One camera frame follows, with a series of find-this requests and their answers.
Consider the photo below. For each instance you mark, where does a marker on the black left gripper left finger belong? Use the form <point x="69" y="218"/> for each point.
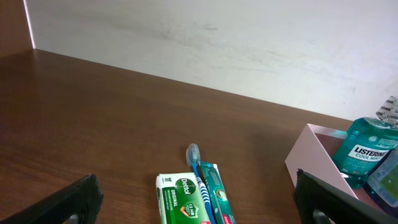
<point x="82" y="198"/>

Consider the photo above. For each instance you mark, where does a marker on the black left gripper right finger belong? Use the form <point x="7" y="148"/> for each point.
<point x="319" y="202"/>

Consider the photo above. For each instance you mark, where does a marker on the clear soap pump bottle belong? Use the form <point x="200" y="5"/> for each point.
<point x="381" y="185"/>

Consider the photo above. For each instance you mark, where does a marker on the teal mouthwash bottle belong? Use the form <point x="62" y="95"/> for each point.
<point x="367" y="142"/>

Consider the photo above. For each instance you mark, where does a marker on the teal toothpaste tube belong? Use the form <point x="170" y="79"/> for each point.
<point x="219" y="201"/>

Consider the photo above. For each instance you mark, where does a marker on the green Dettol soap bar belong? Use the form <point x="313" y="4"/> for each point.
<point x="180" y="200"/>

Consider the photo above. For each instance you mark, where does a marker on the blue toothbrush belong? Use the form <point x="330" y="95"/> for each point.
<point x="193" y="161"/>

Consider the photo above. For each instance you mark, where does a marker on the white square cardboard box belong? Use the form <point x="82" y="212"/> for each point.
<point x="312" y="152"/>

